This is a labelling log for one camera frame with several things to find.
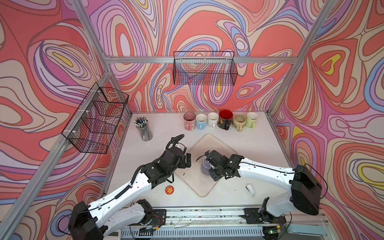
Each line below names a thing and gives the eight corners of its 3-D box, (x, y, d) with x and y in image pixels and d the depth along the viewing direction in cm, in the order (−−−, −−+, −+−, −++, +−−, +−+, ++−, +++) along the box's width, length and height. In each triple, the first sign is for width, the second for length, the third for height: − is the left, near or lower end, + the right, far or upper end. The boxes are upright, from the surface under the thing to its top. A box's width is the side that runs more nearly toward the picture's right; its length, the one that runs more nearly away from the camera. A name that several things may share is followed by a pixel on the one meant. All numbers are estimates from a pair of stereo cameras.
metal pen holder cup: (140, 141, 105) (132, 125, 91) (143, 132, 111) (135, 115, 96) (151, 141, 105) (145, 125, 91) (153, 132, 111) (147, 115, 96)
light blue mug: (195, 133, 109) (196, 124, 101) (195, 122, 115) (195, 113, 108) (206, 133, 109) (207, 124, 101) (206, 122, 115) (207, 113, 108)
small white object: (251, 197, 82) (253, 195, 79) (244, 186, 85) (245, 184, 82) (255, 194, 82) (257, 192, 80) (248, 184, 86) (250, 182, 83)
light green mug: (242, 129, 111) (246, 121, 103) (245, 119, 117) (249, 110, 110) (252, 132, 109) (257, 124, 102) (254, 122, 115) (259, 113, 108)
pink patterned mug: (184, 133, 108) (183, 124, 100) (184, 121, 116) (183, 111, 108) (195, 133, 108) (195, 124, 100) (195, 121, 116) (195, 111, 108)
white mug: (207, 131, 109) (208, 123, 102) (207, 119, 116) (207, 111, 109) (218, 131, 109) (219, 123, 102) (216, 119, 116) (218, 111, 109)
